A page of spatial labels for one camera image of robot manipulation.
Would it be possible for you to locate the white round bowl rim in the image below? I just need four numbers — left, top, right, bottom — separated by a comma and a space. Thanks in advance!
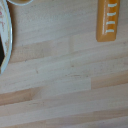
7, 0, 35, 7

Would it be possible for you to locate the white patterned plate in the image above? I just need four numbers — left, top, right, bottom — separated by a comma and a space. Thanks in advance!
0, 0, 14, 75

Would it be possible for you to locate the orange bottle with white label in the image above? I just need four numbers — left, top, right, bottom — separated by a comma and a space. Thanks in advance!
96, 0, 121, 43

